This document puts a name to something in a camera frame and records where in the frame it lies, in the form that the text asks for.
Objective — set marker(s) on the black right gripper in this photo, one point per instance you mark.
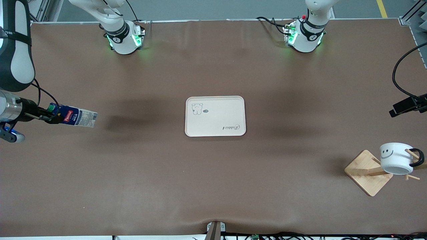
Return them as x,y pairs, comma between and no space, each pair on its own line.
29,109

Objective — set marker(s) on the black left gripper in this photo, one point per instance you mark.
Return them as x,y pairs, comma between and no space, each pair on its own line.
407,105

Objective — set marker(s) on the blue milk carton green cap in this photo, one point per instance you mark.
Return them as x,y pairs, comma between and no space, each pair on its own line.
80,118

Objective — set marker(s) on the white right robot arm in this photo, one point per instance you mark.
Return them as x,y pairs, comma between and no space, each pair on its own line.
20,66

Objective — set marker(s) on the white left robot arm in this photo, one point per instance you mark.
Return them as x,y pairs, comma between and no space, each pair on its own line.
307,36

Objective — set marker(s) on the wooden cup rack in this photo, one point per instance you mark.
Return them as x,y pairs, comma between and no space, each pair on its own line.
363,173

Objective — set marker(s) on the cream plastic tray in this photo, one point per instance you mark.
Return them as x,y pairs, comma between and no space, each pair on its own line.
217,116

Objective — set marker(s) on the aluminium frame post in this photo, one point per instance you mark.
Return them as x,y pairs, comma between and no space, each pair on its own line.
43,11
412,15

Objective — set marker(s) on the brown table edge bracket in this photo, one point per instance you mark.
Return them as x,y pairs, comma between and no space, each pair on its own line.
215,230

